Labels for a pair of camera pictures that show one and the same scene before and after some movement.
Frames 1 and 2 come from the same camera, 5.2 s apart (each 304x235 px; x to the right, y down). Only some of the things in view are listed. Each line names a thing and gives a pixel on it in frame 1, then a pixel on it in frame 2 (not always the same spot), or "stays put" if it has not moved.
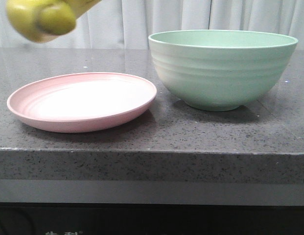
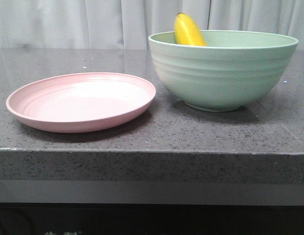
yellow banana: x=43 y=21 → x=187 y=32
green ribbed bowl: x=220 y=70 stays put
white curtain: x=128 y=24 stays put
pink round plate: x=79 y=102 stays put
